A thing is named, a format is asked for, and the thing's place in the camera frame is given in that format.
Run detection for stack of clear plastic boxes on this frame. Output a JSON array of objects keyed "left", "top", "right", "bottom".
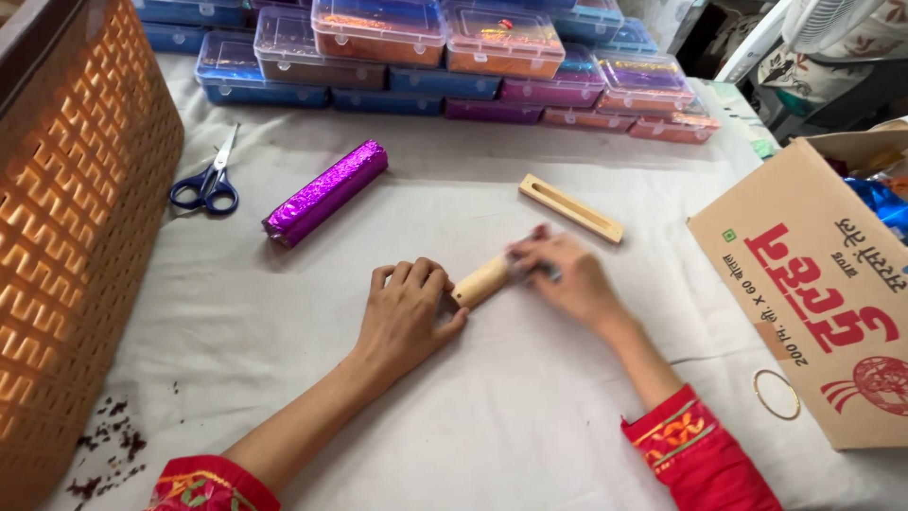
[{"left": 132, "top": 0, "right": 721, "bottom": 146}]

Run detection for white table cloth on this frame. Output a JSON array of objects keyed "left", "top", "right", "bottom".
[{"left": 39, "top": 53, "right": 908, "bottom": 511}]

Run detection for scattered dark purple crumbs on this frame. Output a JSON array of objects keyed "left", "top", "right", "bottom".
[{"left": 65, "top": 382, "right": 182, "bottom": 506}]

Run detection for wooden mould block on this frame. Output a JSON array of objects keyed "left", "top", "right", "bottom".
[{"left": 451, "top": 254, "right": 513, "bottom": 309}]

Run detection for purple foil wrapped bar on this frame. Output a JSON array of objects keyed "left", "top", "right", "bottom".
[{"left": 262, "top": 139, "right": 390, "bottom": 249}]

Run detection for person's right hand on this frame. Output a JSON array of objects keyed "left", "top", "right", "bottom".
[{"left": 506, "top": 224, "right": 625, "bottom": 332}]

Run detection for blue handled scissors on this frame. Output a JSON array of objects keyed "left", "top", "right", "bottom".
[{"left": 169, "top": 123, "right": 241, "bottom": 216}]

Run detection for person's left hand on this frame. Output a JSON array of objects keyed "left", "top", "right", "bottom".
[{"left": 352, "top": 257, "right": 470, "bottom": 384}]

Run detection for person's red sleeve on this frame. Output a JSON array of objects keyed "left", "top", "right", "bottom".
[
  {"left": 145, "top": 455, "right": 282, "bottom": 511},
  {"left": 620, "top": 384, "right": 785, "bottom": 511}
]

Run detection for gold bangle ring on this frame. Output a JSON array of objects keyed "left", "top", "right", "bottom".
[{"left": 752, "top": 368, "right": 802, "bottom": 421}]

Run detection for white fan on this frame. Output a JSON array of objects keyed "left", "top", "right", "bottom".
[{"left": 715, "top": 0, "right": 888, "bottom": 85}]

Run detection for printed cardboard carton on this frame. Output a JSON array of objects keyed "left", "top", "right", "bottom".
[{"left": 687, "top": 128, "right": 908, "bottom": 451}]

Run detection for brown woven plastic basket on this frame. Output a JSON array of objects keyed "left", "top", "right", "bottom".
[{"left": 0, "top": 0, "right": 185, "bottom": 511}]

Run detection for person's red right sleeve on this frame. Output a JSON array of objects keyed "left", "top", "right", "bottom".
[{"left": 620, "top": 384, "right": 785, "bottom": 511}]

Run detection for floral fabric heap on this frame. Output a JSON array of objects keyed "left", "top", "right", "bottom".
[{"left": 752, "top": 0, "right": 908, "bottom": 143}]

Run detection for wooden slotted mould piece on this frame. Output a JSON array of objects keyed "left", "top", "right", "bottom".
[{"left": 518, "top": 174, "right": 625, "bottom": 245}]

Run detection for person's red left sleeve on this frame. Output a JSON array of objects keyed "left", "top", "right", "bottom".
[{"left": 145, "top": 455, "right": 282, "bottom": 511}]

